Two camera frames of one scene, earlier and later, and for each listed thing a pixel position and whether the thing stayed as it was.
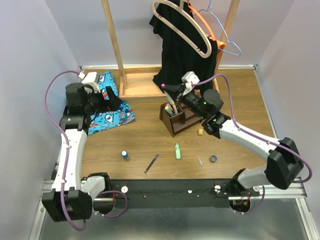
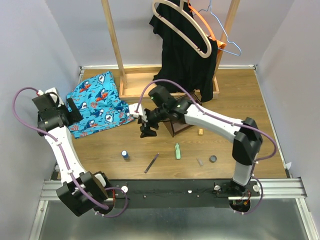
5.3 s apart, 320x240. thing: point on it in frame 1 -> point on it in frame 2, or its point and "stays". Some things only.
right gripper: [174, 88] -> [145, 129]
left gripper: [112, 104] -> [74, 115]
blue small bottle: [125, 154] stays
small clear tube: [199, 161] stays
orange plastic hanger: [220, 44] stays
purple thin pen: [151, 163] stays
